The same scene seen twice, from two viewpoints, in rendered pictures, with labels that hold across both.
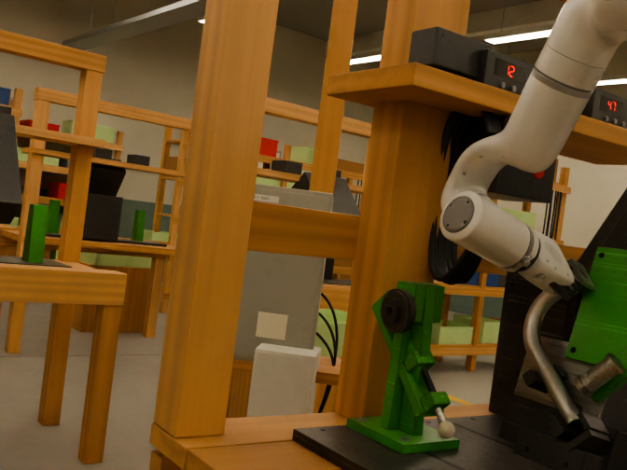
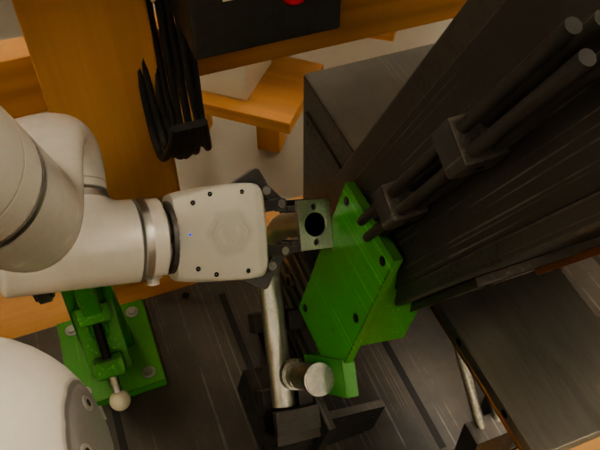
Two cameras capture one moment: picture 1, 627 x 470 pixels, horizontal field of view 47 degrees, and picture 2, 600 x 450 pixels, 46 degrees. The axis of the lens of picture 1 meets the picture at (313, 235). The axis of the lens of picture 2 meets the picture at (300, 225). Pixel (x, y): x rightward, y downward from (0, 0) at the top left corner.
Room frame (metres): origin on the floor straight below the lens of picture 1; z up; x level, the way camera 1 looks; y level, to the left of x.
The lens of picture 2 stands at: (0.80, -0.59, 1.80)
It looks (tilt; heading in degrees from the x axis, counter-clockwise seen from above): 48 degrees down; 14
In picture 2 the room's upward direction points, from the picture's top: straight up
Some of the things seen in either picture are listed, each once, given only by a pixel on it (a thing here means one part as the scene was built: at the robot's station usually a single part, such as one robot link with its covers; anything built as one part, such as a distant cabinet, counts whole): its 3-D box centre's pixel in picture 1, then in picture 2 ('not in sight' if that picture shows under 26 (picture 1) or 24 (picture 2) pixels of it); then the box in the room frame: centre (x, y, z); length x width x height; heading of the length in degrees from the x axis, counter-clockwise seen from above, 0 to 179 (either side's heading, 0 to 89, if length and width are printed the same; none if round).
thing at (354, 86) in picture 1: (526, 124); not in sight; (1.59, -0.43, 1.52); 0.90 x 0.25 x 0.04; 125
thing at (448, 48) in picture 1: (451, 56); not in sight; (1.38, -0.21, 1.59); 0.15 x 0.07 x 0.07; 125
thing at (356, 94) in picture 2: (578, 341); (419, 181); (1.55, -0.59, 1.07); 0.30 x 0.18 x 0.34; 125
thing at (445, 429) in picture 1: (441, 418); (115, 386); (1.18, -0.25, 0.96); 0.06 x 0.03 x 0.06; 35
